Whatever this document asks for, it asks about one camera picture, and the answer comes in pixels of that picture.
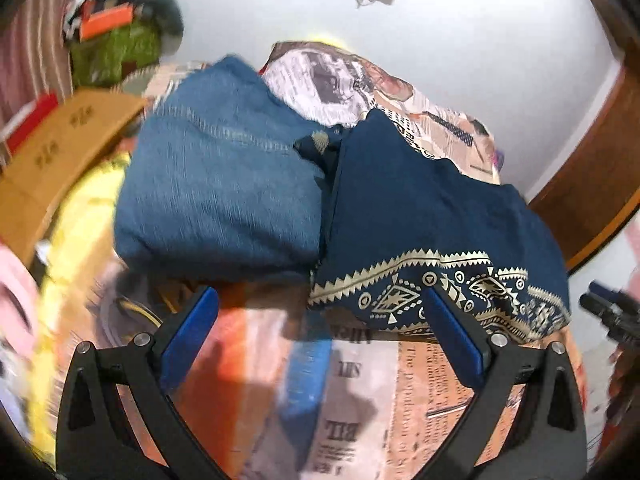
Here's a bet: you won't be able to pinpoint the navy patterned large garment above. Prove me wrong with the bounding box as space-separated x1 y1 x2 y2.
295 110 570 344

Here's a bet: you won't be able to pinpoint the right hand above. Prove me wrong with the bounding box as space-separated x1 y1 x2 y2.
608 344 639 402

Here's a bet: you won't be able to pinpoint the printed bed blanket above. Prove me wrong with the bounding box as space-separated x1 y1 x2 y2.
29 39 589 480

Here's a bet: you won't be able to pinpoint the yellow printed cloth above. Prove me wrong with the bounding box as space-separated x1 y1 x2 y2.
27 152 131 466

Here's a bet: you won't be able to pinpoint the pink garment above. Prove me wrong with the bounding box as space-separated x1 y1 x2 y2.
0 245 38 359

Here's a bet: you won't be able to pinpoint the folded blue jeans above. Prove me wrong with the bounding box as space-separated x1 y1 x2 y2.
114 55 324 282

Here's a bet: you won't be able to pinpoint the red box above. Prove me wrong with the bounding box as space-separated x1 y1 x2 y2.
1 92 58 157

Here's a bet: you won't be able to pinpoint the green patterned cloth pile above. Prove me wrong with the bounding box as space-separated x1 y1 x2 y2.
70 21 162 88

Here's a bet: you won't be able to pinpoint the red striped curtain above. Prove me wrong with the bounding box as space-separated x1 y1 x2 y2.
1 0 73 124

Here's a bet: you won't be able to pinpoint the orange box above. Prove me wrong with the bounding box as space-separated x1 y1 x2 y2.
79 3 134 41

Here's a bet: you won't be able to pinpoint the dark grey cushion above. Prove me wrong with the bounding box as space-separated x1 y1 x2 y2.
126 0 184 55

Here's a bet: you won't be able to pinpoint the brown wooden door frame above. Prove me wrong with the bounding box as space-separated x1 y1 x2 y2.
530 0 639 272

